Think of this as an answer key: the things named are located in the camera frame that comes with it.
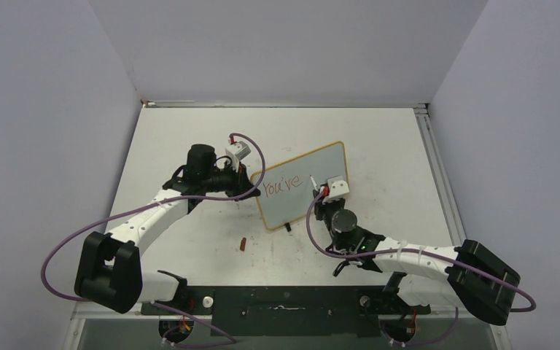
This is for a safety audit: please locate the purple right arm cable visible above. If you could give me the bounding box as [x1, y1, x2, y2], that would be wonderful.
[306, 192, 537, 313]

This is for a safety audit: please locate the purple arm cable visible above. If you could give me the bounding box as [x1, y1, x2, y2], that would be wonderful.
[306, 192, 537, 313]
[42, 133, 268, 303]

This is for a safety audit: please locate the aluminium rail back edge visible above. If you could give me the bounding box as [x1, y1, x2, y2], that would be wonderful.
[142, 101, 427, 109]

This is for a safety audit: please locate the aluminium rail right side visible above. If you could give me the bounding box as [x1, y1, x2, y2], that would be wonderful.
[413, 105, 467, 245]

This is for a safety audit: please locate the white whiteboard marker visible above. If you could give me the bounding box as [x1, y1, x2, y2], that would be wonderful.
[310, 175, 323, 196]

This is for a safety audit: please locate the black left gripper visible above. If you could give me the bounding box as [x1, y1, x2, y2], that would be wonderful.
[202, 160, 259, 202]

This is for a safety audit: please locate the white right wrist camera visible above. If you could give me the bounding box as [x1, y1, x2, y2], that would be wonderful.
[320, 176, 350, 204]

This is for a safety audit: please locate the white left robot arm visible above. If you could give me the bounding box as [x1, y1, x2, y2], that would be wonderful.
[74, 141, 260, 314]

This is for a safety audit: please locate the yellow framed whiteboard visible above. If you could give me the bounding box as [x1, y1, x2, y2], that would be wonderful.
[250, 141, 349, 231]

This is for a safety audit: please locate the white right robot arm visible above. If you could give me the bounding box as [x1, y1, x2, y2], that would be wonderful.
[308, 198, 521, 326]

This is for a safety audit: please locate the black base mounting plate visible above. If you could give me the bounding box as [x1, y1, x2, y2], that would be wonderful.
[167, 286, 431, 338]

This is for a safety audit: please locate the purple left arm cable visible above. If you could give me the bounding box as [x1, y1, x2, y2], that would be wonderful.
[42, 133, 268, 303]

